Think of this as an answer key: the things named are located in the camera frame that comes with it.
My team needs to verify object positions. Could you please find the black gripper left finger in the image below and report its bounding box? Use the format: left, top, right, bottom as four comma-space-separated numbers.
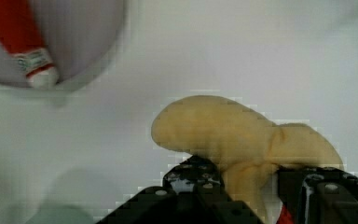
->
96, 156, 262, 224

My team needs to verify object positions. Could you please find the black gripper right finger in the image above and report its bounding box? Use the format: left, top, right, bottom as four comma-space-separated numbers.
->
278, 167, 358, 224

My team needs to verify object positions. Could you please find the yellow plush peeled banana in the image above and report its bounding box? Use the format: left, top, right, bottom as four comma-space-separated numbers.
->
151, 95, 344, 224

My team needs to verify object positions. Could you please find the red tomato toy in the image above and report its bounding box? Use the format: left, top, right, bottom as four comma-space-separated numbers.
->
276, 205, 295, 224

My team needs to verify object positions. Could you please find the pink round plate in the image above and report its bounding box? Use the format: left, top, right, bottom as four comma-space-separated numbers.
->
0, 0, 125, 90

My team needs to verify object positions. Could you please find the red plush ketchup bottle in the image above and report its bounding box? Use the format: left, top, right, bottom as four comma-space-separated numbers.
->
0, 0, 59, 90

